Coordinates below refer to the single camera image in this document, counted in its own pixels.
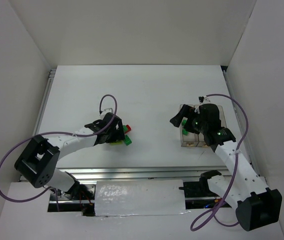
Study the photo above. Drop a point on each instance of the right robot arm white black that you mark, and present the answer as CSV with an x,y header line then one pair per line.
x,y
254,203

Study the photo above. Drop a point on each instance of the lime green lego brick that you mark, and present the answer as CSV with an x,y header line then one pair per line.
x,y
116,143

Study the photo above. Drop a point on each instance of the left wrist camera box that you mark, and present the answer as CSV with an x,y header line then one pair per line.
x,y
106,111

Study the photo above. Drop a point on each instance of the clear container middle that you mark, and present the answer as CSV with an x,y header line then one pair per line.
x,y
202,142

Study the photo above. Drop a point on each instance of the clear container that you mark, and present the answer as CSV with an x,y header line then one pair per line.
x,y
222,116
190,140
202,142

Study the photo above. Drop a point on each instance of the clear container right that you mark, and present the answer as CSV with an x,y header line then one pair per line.
x,y
222,116

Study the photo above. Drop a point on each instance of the clear container left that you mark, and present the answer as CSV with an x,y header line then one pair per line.
x,y
190,140

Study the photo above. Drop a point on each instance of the green curved lego brick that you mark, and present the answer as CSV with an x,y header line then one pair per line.
x,y
127,141

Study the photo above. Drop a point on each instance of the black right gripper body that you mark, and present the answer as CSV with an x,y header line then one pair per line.
x,y
188,120

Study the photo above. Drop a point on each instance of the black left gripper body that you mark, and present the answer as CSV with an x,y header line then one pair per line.
x,y
116,128

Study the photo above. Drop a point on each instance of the green lego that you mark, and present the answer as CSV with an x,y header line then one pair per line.
x,y
126,128
185,132

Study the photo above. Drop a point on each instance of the white foam cover panel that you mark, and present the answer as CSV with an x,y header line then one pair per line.
x,y
139,198

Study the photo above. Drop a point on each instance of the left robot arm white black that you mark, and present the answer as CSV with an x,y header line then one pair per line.
x,y
37,163

